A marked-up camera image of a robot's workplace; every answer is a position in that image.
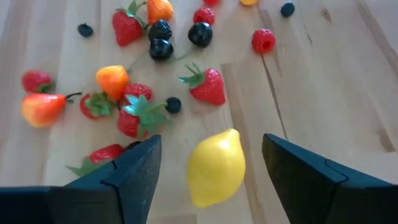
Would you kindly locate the yellow lemon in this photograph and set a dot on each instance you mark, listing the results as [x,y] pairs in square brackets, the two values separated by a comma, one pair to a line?
[216,169]

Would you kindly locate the yellow-orange peach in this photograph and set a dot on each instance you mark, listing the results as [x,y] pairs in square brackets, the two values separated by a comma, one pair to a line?
[112,81]

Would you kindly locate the dark blueberry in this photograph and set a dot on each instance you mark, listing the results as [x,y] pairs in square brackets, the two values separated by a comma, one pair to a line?
[173,105]
[287,9]
[85,30]

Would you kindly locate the orange strawberry green leaves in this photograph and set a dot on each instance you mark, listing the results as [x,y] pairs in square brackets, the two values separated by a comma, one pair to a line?
[35,81]

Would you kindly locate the large yellow-red peach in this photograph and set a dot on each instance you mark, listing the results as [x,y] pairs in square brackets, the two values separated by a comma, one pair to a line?
[42,110]

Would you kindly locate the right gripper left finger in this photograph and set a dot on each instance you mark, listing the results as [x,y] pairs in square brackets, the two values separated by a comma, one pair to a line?
[136,174]

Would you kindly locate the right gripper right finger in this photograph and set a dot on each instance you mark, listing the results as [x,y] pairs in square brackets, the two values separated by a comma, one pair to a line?
[304,186]

